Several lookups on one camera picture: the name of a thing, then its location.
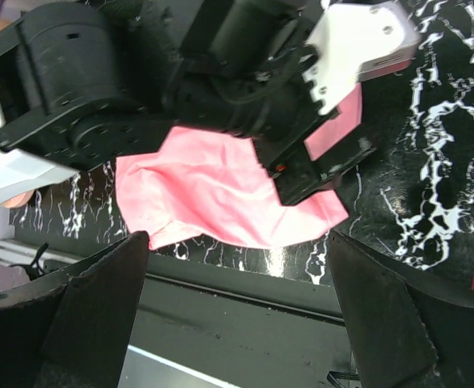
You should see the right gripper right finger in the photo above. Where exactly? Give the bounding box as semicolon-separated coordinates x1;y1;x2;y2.
328;231;474;387

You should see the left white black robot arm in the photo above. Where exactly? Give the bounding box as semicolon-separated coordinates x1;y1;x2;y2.
0;1;380;205

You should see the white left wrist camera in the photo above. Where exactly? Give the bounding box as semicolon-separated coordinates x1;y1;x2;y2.
302;1;420;116

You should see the light pink t-shirt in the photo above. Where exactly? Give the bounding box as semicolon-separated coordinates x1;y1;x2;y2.
115;127;348;250

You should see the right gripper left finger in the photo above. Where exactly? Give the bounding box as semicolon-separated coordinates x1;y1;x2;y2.
0;232;149;387

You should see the black marble pattern mat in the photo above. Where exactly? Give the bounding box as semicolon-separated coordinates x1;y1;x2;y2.
9;1;474;288

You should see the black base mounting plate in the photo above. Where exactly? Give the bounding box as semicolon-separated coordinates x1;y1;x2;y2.
117;254;354;387

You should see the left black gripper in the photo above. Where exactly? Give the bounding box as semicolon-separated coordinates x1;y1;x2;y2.
159;1;378;205

